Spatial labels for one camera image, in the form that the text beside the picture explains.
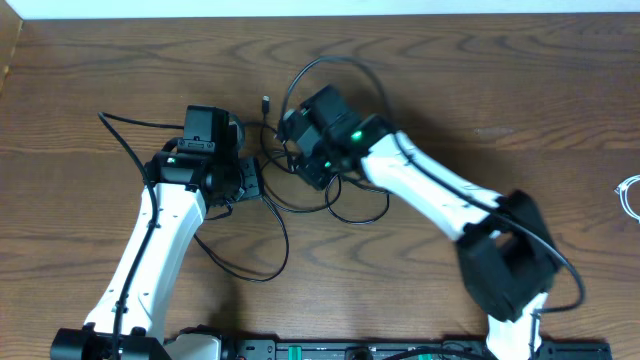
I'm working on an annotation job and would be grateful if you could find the white usb cable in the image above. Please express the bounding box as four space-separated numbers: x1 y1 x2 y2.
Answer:
613 174 640 222

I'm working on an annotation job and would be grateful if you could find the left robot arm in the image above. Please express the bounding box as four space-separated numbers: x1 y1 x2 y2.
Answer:
50 105 262 359

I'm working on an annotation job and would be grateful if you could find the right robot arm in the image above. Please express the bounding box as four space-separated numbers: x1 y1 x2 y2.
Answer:
278 86 560 359

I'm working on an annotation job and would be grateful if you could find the wooden side panel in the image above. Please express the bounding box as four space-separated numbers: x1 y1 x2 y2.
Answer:
0 0 23 89

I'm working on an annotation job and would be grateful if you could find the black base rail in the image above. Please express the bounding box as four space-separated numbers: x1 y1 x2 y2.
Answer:
164 324 614 360

